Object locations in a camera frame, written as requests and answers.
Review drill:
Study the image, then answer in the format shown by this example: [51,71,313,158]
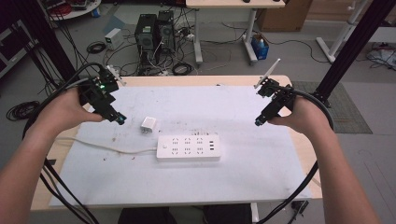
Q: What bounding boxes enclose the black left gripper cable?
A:
[21,62,106,224]

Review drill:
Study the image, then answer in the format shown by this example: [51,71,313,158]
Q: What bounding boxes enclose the white table mat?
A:
[49,85,313,208]

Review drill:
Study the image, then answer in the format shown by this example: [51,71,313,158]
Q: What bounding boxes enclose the black connector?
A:
[290,200,310,219]

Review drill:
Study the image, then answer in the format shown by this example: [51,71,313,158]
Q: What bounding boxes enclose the round white table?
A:
[39,0,103,22]

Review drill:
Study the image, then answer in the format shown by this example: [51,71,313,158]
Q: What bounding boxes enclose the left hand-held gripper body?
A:
[78,63,128,118]

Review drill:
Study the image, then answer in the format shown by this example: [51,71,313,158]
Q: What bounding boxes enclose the white power strip cable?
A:
[55,135,159,156]

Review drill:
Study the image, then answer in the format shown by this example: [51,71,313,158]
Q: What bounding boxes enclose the white metal stand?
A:
[315,0,367,64]

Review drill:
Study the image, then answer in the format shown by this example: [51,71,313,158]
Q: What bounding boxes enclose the blue bin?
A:
[250,33,271,62]

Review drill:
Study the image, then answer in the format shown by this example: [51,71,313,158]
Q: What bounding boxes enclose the cardboard box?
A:
[256,0,314,33]

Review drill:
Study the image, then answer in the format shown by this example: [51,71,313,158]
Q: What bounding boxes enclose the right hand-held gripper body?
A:
[254,58,297,117]

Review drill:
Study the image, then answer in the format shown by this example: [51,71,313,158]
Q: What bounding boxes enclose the white box device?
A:
[104,27,125,51]

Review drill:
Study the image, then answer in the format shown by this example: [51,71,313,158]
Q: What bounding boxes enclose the coiled black cable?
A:
[6,100,42,122]
[86,40,107,55]
[171,62,195,77]

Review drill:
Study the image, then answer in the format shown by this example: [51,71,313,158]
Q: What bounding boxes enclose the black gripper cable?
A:
[256,88,335,224]
[21,62,106,224]

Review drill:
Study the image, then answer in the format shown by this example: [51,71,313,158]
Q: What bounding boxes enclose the grey floor mat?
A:
[290,80,374,135]

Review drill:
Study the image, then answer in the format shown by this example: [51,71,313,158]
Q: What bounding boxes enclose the person's right hand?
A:
[268,95,333,135]

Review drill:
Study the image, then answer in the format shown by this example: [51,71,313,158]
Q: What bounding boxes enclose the black metal post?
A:
[12,0,78,82]
[312,0,396,108]

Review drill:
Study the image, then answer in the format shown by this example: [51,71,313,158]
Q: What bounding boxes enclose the white desk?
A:
[185,0,287,66]

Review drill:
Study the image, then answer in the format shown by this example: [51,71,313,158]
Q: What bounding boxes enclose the white charger plug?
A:
[140,116,158,134]

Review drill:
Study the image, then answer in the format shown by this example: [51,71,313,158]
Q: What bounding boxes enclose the white power strip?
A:
[155,133,222,162]

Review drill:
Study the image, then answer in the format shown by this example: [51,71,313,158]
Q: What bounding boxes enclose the person's left hand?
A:
[35,88,106,139]

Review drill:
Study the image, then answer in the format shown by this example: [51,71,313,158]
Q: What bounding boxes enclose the black computer tower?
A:
[134,13,159,61]
[156,9,177,54]

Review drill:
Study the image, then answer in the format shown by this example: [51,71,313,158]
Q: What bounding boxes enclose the white table leg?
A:
[250,203,261,224]

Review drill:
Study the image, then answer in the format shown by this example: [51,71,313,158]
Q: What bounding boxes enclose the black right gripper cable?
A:
[256,88,335,224]

